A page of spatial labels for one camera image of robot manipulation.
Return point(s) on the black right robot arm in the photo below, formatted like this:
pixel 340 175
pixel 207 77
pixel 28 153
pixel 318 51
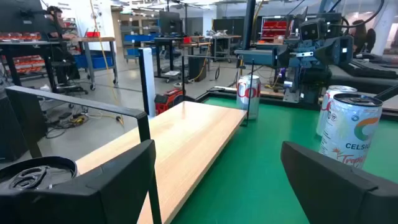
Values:
pixel 314 81

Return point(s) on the small red box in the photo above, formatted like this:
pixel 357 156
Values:
pixel 93 34

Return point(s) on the black standing desk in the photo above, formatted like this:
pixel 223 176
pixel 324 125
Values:
pixel 174 40

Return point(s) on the white building column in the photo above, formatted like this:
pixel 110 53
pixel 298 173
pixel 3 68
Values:
pixel 105 18

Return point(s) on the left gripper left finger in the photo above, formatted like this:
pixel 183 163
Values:
pixel 77 199

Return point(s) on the person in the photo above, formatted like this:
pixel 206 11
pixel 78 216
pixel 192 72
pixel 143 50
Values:
pixel 57 31
pixel 359 34

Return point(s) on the wooden workbench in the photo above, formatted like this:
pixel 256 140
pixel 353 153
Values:
pixel 96 39

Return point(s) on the black vertical frame post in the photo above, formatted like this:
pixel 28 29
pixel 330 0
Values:
pixel 248 25

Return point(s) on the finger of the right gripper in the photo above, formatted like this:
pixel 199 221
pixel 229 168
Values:
pixel 255 56
pixel 335 51

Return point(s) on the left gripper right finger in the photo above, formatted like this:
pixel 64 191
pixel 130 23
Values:
pixel 342 193

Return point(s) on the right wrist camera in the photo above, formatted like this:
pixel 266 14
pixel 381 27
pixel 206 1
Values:
pixel 312 29

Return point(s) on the black monitor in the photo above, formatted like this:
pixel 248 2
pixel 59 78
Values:
pixel 170 22
pixel 18 15

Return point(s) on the wooden shelf black metal frame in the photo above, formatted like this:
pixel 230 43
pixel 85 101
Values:
pixel 186 140

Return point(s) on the red black toolbox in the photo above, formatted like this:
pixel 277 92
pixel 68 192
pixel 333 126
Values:
pixel 166 99

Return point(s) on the white Celsius can black lid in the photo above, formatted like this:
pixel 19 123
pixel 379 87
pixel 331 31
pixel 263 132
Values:
pixel 31 179
pixel 351 133

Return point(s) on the silver Diet Coke can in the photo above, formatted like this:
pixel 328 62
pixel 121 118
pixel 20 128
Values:
pixel 326 109
pixel 244 102

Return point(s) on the red parts bin shelf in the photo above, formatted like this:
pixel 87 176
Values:
pixel 275 28

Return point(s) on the blue storage bins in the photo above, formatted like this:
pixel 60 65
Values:
pixel 93 61

